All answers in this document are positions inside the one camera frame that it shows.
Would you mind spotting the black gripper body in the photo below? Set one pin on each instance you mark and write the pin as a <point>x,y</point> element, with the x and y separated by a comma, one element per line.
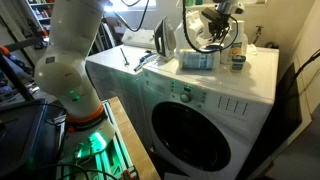
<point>218,22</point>

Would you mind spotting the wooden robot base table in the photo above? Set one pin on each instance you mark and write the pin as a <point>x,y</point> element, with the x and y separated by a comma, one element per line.
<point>135,148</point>

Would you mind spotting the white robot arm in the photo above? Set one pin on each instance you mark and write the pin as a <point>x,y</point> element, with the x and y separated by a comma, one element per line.
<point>61,70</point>

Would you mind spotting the large white detergent jug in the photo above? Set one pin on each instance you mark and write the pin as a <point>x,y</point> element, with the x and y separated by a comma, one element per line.
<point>195,31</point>

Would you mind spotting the white detergent bottle yellow label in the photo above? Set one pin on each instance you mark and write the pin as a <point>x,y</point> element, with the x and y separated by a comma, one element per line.
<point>235,42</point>

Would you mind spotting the small blue-lidded jar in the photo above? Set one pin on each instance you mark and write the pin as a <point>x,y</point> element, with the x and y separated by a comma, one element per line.
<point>238,62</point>

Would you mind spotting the black and white clothes iron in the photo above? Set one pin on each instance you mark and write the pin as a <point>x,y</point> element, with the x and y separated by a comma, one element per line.
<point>164,39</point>

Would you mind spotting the blue and white hand brush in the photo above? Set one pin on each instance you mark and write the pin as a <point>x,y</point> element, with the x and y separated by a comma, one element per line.
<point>144,60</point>

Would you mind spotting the metal rod on washer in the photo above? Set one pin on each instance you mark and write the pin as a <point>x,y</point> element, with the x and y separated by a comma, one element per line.
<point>125,58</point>

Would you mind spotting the white front-load washing machine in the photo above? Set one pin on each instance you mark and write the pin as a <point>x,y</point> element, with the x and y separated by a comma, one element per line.
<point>205,123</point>

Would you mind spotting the white top-load washer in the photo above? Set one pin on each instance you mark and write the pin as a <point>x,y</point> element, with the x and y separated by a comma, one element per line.
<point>111,78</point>

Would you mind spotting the bookshelf in background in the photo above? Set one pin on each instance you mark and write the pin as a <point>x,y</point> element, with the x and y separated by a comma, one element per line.
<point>42,12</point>

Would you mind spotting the dark grey plastic bin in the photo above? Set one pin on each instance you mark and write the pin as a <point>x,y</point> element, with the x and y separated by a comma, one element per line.
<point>20,137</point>

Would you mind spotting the wall water faucet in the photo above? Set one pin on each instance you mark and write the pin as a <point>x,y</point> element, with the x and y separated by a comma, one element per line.
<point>258,34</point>

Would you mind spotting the green-lit aluminium base frame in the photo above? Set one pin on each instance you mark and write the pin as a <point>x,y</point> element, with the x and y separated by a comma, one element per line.
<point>98,153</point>

